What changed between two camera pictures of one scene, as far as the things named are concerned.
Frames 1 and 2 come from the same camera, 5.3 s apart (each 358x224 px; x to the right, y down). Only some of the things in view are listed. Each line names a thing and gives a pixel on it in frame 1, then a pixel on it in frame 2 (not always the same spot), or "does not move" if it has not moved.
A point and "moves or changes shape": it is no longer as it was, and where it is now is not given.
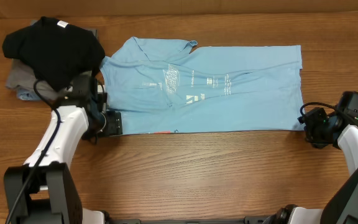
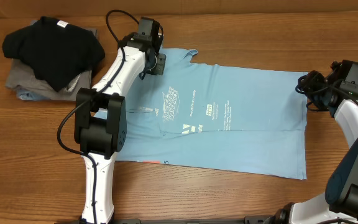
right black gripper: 313,125 -> 313,88
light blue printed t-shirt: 164,86 moves or changes shape
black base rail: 249,219 does not move
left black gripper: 114,126 -> 160,69
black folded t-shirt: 62,55 does not move
